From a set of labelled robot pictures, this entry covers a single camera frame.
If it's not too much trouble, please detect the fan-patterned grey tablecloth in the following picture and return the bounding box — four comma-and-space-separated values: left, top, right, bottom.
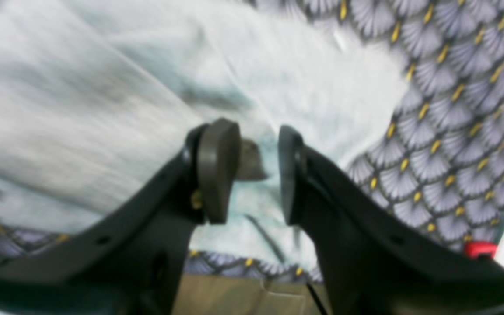
0, 0, 504, 283

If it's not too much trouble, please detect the red clamp at table edge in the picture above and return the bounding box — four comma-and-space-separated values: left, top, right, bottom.
464, 241, 498, 259

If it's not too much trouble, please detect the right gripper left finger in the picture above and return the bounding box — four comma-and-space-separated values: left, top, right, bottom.
0, 118, 241, 315

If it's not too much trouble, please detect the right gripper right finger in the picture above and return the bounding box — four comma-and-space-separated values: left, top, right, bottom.
278, 125, 504, 315

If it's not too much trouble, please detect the light grey T-shirt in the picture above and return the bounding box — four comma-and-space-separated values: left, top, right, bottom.
0, 0, 409, 269

